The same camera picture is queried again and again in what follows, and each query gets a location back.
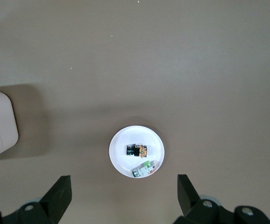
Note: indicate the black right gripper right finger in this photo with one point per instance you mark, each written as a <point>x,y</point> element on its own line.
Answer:
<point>193,205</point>

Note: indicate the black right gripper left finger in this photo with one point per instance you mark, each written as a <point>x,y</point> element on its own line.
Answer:
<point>53,203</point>

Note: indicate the orange and black push-button switch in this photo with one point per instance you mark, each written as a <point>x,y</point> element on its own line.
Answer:
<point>131,150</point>

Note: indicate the white lidded storage box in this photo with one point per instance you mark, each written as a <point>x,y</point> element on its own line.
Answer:
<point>2,121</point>

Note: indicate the pale pink round plate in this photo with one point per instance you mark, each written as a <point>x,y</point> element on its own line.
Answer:
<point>125,140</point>

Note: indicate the brown table cover sheet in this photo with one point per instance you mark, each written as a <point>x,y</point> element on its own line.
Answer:
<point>135,58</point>

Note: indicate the green and silver push-button switch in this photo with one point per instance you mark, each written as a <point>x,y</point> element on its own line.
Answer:
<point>142,170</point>

